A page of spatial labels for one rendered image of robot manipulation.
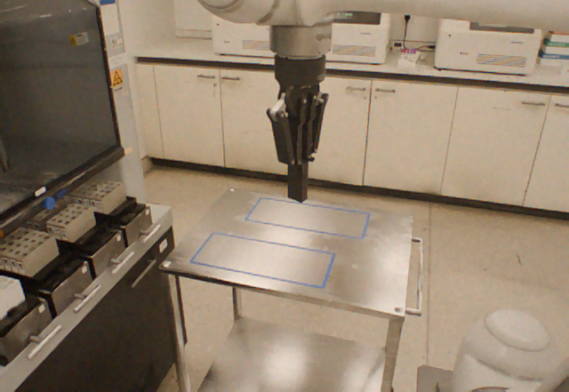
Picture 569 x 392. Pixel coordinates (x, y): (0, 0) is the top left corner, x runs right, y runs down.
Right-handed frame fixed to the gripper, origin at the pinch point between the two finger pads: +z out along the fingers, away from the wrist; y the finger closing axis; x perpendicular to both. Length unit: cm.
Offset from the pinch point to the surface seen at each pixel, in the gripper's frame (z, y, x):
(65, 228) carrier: 31, -11, 67
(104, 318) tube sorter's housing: 58, -10, 59
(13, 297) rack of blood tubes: 34, -31, 55
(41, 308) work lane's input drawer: 39, -27, 52
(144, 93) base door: 59, 136, 244
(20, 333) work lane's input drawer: 40, -33, 50
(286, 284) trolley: 36.4, 13.1, 12.4
